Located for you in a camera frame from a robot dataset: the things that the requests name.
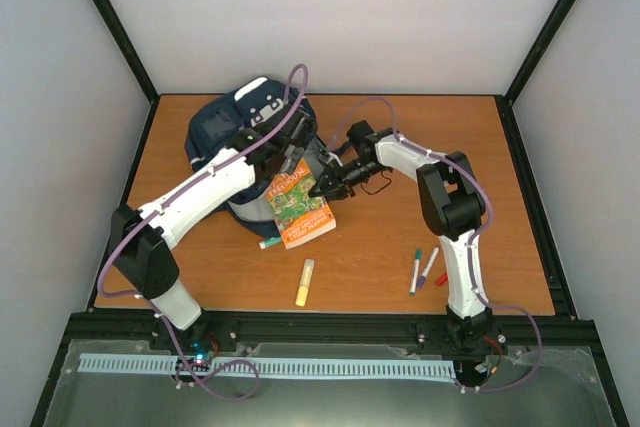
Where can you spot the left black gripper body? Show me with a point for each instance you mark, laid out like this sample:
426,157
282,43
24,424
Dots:
290,163

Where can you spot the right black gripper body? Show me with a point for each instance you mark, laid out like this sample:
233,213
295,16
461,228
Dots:
351,177

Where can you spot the orange treehouse book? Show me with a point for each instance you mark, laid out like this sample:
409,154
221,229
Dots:
299,218

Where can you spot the navy blue student backpack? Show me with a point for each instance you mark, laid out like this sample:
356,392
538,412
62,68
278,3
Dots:
258,104

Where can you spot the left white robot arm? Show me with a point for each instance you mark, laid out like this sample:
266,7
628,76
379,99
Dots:
141,240

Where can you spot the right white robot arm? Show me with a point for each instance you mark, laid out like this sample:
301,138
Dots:
452,205

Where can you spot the green white glue stick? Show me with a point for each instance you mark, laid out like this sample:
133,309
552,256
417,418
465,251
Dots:
266,243

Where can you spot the green whiteboard marker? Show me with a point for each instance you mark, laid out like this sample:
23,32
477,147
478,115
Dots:
415,271

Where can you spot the yellow highlighter marker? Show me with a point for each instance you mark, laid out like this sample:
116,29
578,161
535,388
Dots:
304,284

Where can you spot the purple whiteboard marker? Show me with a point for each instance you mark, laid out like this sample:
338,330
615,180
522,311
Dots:
428,267

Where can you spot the red whiteboard marker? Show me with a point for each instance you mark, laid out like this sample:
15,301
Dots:
442,279

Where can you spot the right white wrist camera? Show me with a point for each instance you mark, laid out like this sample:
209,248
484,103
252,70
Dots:
329,159

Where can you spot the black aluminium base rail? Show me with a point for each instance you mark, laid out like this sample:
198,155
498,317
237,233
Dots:
423,334

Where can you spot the left black frame post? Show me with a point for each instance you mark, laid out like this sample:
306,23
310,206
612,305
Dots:
118,32

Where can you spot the black frame post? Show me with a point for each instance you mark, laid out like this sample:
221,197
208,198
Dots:
118,32
542,42

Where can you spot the light blue cable duct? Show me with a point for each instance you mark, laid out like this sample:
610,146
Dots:
272,368

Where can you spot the right black frame post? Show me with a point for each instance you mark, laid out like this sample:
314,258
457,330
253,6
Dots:
542,42

